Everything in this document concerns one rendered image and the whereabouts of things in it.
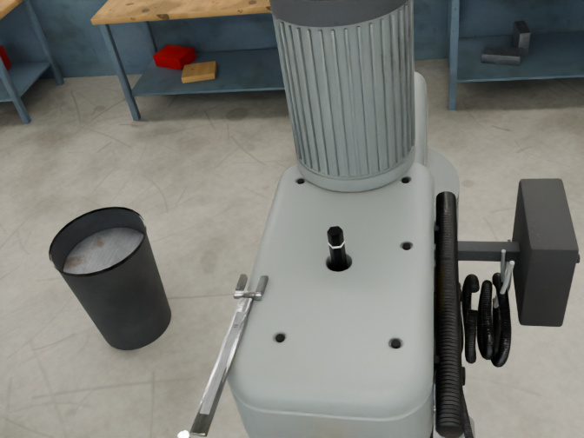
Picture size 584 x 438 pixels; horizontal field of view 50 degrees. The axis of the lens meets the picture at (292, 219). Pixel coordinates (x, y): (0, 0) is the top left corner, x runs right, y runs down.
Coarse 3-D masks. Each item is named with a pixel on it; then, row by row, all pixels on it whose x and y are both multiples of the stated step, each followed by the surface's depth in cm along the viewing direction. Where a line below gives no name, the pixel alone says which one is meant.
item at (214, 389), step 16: (240, 288) 85; (256, 288) 85; (240, 304) 83; (240, 320) 81; (240, 336) 79; (224, 352) 77; (224, 368) 75; (208, 384) 74; (224, 384) 74; (208, 400) 72; (208, 416) 71; (192, 432) 69; (208, 432) 70
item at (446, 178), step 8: (432, 152) 158; (432, 160) 155; (440, 160) 155; (432, 168) 153; (440, 168) 152; (448, 168) 152; (440, 176) 150; (448, 176) 149; (456, 176) 149; (440, 184) 148; (448, 184) 147; (456, 184) 147; (440, 192) 146; (456, 192) 145; (456, 200) 144; (456, 208) 146
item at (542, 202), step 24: (528, 192) 117; (552, 192) 116; (528, 216) 112; (552, 216) 111; (528, 240) 108; (552, 240) 107; (576, 240) 107; (528, 264) 109; (552, 264) 107; (528, 288) 112; (552, 288) 111; (528, 312) 116; (552, 312) 115
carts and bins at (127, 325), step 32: (96, 224) 321; (128, 224) 321; (64, 256) 311; (96, 256) 308; (128, 256) 287; (96, 288) 290; (128, 288) 297; (160, 288) 321; (96, 320) 311; (128, 320) 309; (160, 320) 325
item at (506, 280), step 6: (510, 240) 125; (504, 252) 116; (504, 258) 117; (504, 264) 119; (510, 264) 114; (504, 270) 120; (510, 270) 115; (504, 276) 122; (510, 276) 128; (504, 282) 118; (510, 282) 129; (504, 288) 120
